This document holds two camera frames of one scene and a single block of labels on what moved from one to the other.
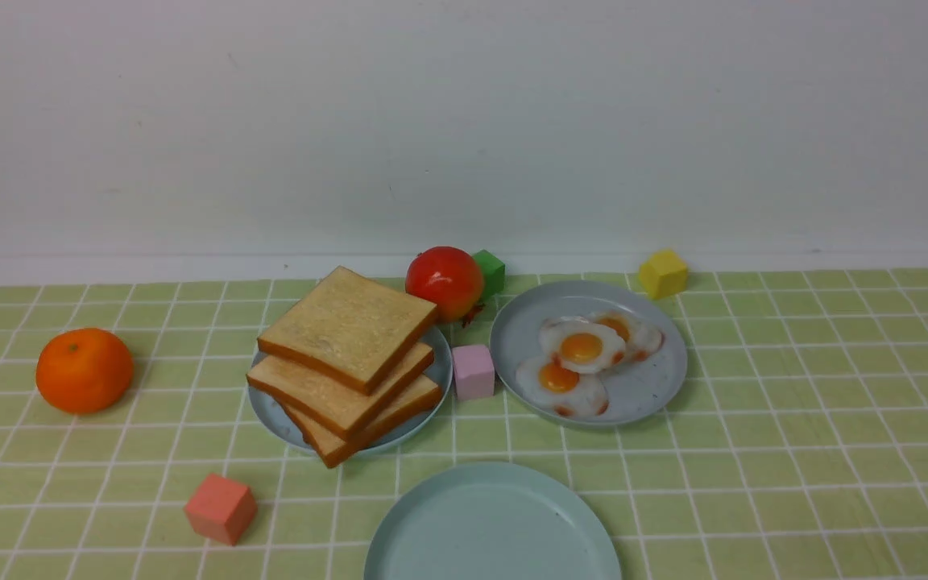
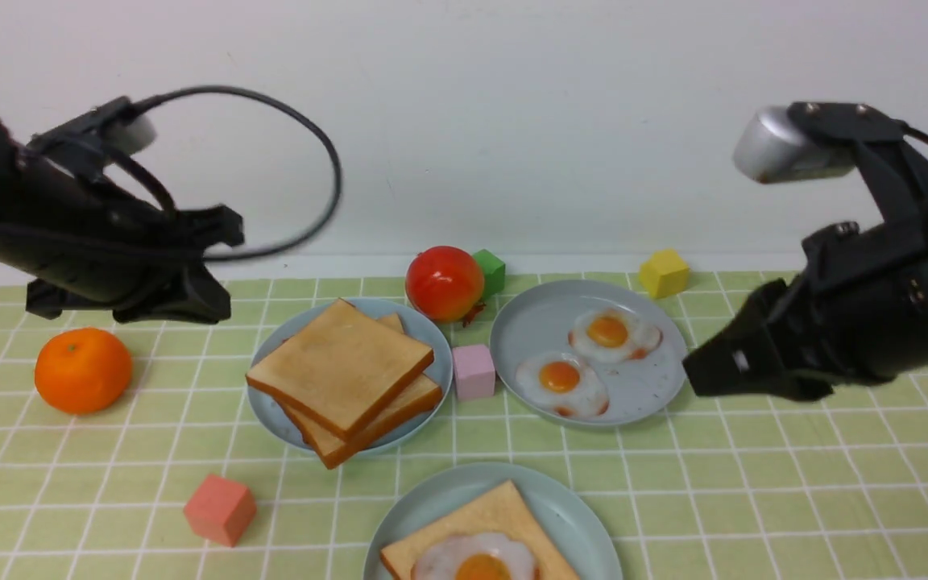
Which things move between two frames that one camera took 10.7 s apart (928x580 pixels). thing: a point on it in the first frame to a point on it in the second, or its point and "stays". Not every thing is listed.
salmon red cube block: x=221 y=510 stays
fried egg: x=546 y=383 stays
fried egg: x=640 y=341 stays
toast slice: x=349 y=329 to x=502 y=510
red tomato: x=448 y=277 stays
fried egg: x=580 y=345 to x=477 y=557
